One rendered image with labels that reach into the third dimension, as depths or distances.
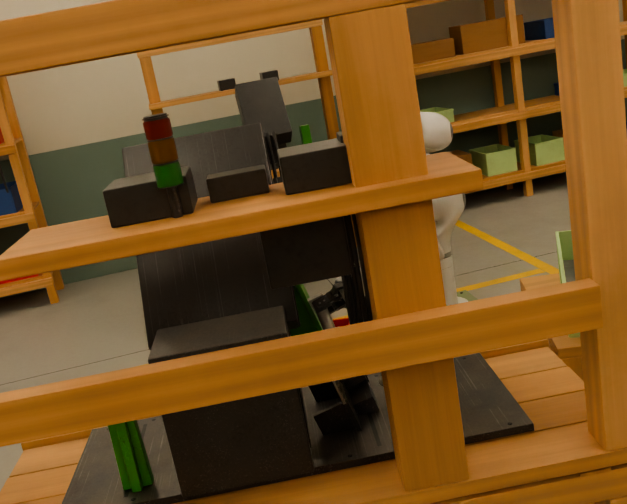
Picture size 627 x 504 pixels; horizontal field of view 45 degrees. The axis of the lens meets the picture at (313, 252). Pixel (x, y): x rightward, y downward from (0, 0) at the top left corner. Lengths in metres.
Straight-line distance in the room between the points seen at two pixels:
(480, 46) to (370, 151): 6.03
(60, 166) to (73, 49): 5.99
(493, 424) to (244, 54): 5.87
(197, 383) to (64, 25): 0.69
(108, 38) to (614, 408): 1.23
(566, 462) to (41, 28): 1.33
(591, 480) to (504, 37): 6.04
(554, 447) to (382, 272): 0.59
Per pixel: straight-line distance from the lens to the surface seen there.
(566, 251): 3.05
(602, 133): 1.55
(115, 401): 1.51
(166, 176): 1.44
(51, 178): 7.42
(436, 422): 1.62
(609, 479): 1.82
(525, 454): 1.77
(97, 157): 7.35
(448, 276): 2.53
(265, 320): 1.71
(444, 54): 7.25
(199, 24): 1.39
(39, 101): 7.37
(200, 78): 7.31
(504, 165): 7.56
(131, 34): 1.41
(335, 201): 1.39
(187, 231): 1.39
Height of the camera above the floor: 1.82
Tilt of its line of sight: 16 degrees down
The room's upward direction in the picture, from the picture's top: 10 degrees counter-clockwise
